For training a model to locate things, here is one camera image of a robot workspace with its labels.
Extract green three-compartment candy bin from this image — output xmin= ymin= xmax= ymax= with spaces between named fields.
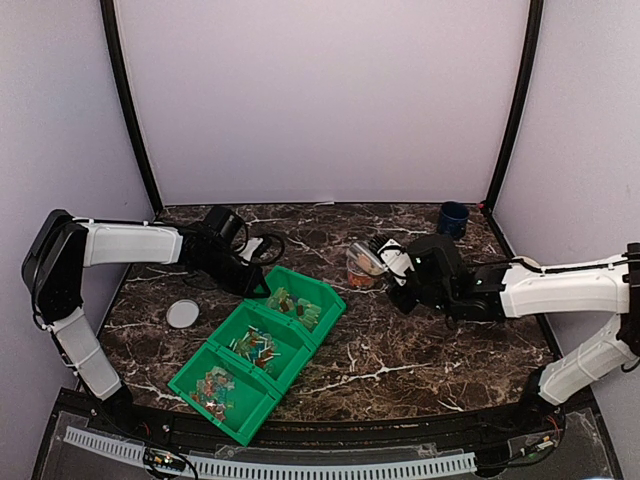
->
xmin=168 ymin=266 xmax=346 ymax=446

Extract white slotted cable duct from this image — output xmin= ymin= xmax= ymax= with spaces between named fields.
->
xmin=63 ymin=426 xmax=478 ymax=479

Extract beige ceramic mug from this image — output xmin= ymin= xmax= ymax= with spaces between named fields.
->
xmin=510 ymin=255 xmax=540 ymax=268

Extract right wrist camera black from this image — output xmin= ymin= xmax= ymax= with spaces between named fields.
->
xmin=378 ymin=239 xmax=414 ymax=286

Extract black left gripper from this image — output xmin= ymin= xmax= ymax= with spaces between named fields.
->
xmin=195 ymin=247 xmax=270 ymax=298

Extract white round lid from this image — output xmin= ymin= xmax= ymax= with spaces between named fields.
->
xmin=166 ymin=299 xmax=200 ymax=329

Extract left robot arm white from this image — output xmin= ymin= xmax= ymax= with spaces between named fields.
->
xmin=21 ymin=205 xmax=283 ymax=436

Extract black front rail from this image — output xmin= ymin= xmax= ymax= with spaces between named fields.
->
xmin=91 ymin=404 xmax=565 ymax=450

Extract red-orange gummy candies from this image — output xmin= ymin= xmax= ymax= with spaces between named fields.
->
xmin=189 ymin=367 xmax=235 ymax=415

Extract silver metal scoop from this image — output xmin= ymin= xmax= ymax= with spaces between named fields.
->
xmin=347 ymin=241 xmax=387 ymax=277

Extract yellow-green gummy candies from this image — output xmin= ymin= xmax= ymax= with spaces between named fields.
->
xmin=266 ymin=287 xmax=322 ymax=331

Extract lollipop candies pile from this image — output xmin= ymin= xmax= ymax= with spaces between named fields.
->
xmin=228 ymin=325 xmax=281 ymax=373

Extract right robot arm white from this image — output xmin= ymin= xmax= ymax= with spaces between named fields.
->
xmin=370 ymin=234 xmax=639 ymax=434

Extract dark blue mug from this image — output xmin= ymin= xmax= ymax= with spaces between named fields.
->
xmin=437 ymin=201 xmax=470 ymax=240

